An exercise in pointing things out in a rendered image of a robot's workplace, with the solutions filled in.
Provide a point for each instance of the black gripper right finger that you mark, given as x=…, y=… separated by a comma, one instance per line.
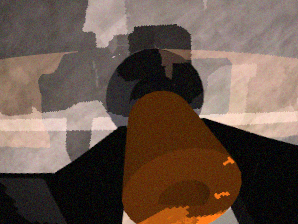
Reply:
x=269, y=190

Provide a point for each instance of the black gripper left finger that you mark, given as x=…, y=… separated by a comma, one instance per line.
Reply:
x=87, y=191

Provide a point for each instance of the orange knob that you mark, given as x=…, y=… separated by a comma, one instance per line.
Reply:
x=176, y=170

